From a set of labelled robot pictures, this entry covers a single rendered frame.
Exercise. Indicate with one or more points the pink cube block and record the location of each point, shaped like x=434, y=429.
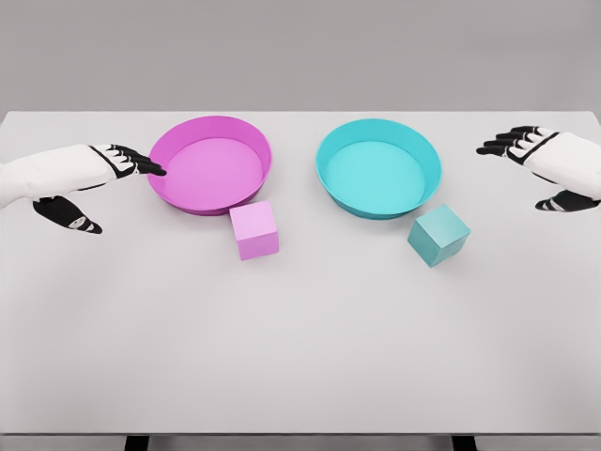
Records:
x=254, y=230

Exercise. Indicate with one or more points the cyan round plate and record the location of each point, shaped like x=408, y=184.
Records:
x=378, y=168

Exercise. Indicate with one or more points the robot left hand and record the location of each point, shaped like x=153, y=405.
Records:
x=75, y=170

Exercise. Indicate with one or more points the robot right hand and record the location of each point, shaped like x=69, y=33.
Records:
x=559, y=163

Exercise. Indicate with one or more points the teal cube block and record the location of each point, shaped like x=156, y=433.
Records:
x=438, y=235

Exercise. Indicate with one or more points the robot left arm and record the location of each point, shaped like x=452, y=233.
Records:
x=14, y=182

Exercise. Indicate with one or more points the pink round plate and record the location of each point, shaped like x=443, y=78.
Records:
x=210, y=165

